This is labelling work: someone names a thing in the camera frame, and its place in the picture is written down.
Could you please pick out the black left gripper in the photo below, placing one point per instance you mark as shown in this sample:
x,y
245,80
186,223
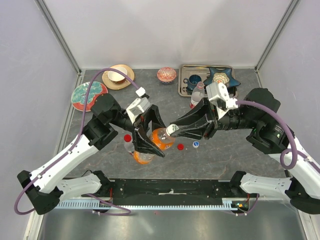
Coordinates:
x,y
142,143

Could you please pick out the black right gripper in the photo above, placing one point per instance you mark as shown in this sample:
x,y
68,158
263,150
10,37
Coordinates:
x,y
207,111

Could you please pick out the white juice bottle cap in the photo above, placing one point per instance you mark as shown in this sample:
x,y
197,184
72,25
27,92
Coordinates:
x,y
171,129

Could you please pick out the blue white Pocari cap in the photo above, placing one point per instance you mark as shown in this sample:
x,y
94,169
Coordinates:
x,y
195,144

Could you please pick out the tall red-cap clear bottle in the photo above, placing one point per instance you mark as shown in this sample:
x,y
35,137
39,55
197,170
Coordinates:
x,y
197,94

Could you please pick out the red bottle cap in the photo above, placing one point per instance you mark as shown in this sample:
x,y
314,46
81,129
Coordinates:
x,y
180,146

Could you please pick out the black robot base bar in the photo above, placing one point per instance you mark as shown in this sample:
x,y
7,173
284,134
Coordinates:
x,y
170,191

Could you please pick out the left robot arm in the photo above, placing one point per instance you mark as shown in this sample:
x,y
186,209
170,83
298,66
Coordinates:
x,y
47,186

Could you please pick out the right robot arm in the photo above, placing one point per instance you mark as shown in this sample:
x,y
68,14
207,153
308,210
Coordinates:
x,y
269,134

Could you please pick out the small red-cap clear bottle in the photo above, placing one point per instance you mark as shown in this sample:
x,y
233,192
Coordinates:
x,y
128,144

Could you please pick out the blue ceramic cup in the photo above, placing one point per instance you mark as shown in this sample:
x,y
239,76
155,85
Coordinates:
x,y
192,81

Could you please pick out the patterned flower bowl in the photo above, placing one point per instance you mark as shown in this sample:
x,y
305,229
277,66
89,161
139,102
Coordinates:
x,y
221,77

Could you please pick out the blue star-shaped dish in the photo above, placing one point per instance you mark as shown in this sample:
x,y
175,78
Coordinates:
x,y
228,71

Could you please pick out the steel tray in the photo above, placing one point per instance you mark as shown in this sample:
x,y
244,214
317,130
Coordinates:
x,y
186,70

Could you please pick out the red patterned bowl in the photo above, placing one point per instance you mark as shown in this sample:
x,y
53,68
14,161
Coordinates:
x,y
166,75

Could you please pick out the red white tea cup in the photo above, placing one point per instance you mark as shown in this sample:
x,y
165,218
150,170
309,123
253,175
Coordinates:
x,y
116,77

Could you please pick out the red teal floral plate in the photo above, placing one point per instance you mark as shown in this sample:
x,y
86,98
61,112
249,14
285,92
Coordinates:
x,y
79,94

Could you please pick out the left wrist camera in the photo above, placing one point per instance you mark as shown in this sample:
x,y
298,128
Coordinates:
x,y
137,107

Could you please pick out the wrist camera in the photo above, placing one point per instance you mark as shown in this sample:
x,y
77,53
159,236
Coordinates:
x,y
137,107
218,95

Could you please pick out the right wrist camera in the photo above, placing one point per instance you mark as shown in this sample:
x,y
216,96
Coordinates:
x,y
218,95

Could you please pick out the left aluminium frame post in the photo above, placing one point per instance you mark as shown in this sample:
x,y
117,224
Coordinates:
x,y
58,34

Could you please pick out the aluminium frame post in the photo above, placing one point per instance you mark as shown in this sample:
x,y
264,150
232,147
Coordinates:
x,y
277,32
58,34

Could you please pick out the right aluminium frame post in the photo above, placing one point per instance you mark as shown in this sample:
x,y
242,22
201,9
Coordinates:
x,y
277,32

